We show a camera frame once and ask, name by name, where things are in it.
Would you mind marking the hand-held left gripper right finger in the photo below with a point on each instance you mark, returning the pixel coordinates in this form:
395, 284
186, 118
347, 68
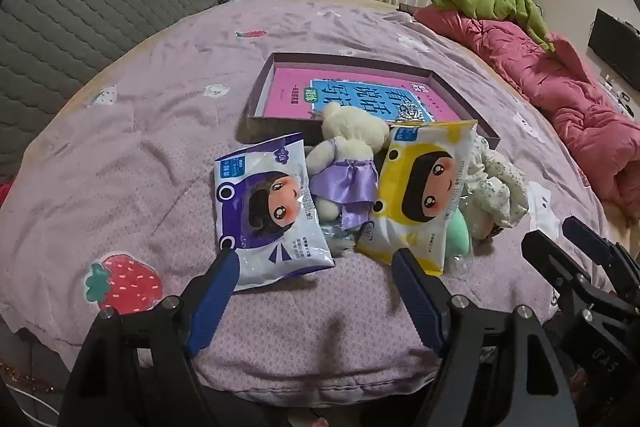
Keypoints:
417, 302

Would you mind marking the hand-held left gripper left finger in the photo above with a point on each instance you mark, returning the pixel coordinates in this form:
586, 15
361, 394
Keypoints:
215, 297

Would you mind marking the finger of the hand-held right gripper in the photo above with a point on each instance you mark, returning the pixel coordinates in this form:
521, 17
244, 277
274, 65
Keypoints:
587, 242
555, 264

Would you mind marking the green sponge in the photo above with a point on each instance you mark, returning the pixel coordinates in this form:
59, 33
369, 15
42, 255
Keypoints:
460, 237

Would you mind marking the white floral scrunchie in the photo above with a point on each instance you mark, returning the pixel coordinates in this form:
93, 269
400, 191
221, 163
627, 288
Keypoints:
495, 192

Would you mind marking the purple wipes packet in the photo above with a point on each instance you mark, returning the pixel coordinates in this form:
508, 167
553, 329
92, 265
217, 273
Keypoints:
260, 212

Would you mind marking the yellow wipes packet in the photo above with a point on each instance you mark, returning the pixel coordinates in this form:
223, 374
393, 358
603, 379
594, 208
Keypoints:
415, 202

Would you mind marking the pale green tissue pack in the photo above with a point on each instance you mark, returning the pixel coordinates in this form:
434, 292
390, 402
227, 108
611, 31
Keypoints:
337, 239

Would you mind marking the grey-brown cardboard box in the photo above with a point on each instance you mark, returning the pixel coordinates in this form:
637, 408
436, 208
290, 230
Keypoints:
265, 128

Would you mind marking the cream teddy bear purple dress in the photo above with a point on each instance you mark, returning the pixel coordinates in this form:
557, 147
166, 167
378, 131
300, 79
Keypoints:
345, 132

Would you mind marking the pink quilt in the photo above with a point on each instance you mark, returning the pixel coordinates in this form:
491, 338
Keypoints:
560, 92

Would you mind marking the lilac printed bedspread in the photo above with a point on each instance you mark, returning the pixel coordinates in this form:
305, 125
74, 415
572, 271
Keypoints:
150, 132

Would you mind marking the black television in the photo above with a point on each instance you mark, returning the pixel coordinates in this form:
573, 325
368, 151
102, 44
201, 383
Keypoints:
612, 42

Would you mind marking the pink and blue book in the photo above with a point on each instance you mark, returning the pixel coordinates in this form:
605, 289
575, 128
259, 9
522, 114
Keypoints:
292, 97

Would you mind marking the green blanket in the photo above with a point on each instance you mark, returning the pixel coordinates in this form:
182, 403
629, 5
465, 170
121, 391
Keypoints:
500, 4

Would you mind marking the grey quilted headboard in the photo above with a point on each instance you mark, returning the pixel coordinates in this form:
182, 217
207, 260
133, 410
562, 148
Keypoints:
100, 7

